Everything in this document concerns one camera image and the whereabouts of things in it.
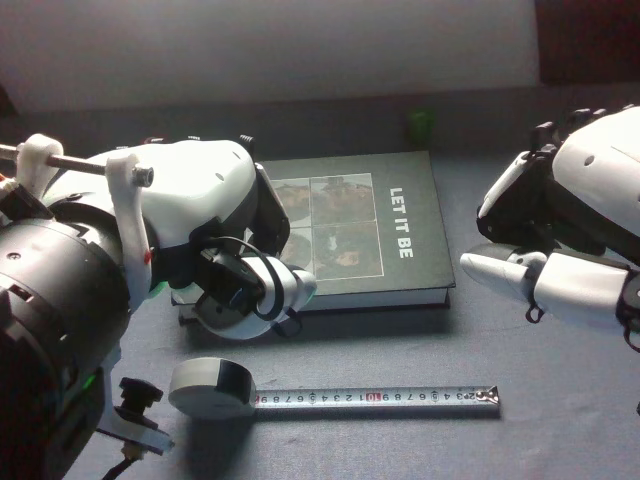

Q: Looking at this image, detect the grey table cloth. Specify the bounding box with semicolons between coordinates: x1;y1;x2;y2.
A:
0;82;640;480

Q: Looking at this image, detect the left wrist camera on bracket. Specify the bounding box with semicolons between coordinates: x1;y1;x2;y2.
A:
97;377;176;459

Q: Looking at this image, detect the small green toy can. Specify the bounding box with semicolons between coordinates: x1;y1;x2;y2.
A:
405;109;435;146

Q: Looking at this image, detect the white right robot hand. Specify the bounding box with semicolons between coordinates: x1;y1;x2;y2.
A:
459;103;640;354

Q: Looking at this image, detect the dark hardcover book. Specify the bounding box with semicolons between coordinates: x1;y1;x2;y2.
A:
170;149;457;327

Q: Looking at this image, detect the black left camera cable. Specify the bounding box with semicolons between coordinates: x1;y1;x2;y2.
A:
99;444;144;480

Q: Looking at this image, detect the grey tape measure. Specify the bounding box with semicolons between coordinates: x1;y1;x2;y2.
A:
167;357;502;420

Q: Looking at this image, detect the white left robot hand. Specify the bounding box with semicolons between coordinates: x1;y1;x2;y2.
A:
142;132;319;343

